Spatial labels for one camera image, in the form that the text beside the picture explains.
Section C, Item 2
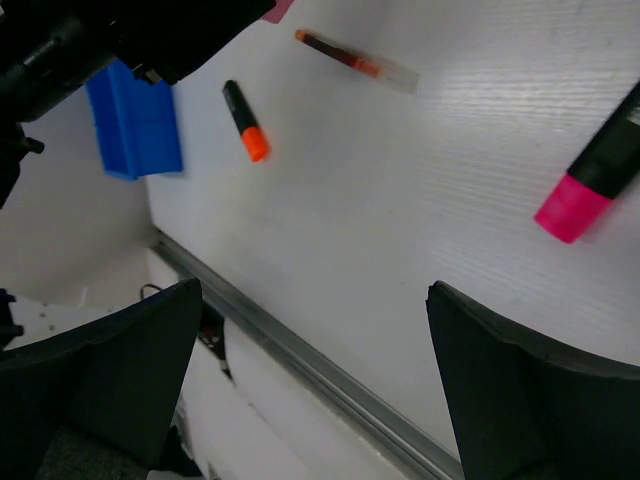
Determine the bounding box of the orange pen refill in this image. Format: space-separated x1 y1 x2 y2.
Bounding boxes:
295 29 419 94

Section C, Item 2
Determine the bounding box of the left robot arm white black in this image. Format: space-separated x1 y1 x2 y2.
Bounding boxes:
1 0 276 199

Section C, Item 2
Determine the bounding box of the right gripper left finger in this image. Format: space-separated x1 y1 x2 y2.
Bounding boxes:
1 279 203 479

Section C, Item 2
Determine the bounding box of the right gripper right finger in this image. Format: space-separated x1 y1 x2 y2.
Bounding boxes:
426 281 639 479

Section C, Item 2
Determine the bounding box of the pink black highlighter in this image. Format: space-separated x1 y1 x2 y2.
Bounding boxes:
534 86 639 244

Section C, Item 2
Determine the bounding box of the blue compartment bin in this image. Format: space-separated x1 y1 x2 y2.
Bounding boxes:
86 60 183 181

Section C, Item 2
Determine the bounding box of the orange black highlighter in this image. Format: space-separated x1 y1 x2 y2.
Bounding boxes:
222 80 270 163

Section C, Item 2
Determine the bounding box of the pink eraser tube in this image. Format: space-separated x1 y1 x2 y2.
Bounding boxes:
261 0 294 24

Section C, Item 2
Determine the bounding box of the aluminium rail frame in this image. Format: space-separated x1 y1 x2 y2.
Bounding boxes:
152 232 464 479

